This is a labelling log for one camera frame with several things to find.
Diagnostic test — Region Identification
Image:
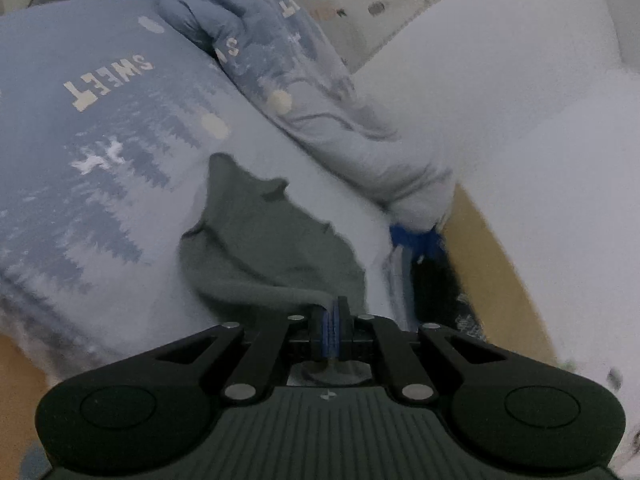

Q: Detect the grey green garment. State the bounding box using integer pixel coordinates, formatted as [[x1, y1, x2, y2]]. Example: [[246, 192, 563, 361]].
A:
[[179, 153, 366, 330]]

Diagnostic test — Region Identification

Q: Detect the blue printed bed sheet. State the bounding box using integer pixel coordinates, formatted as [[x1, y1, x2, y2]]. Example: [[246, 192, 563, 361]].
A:
[[1, 0, 392, 379]]

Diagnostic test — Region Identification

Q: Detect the blue printed duvet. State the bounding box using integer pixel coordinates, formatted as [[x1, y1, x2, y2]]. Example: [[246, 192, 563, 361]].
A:
[[160, 0, 454, 232]]

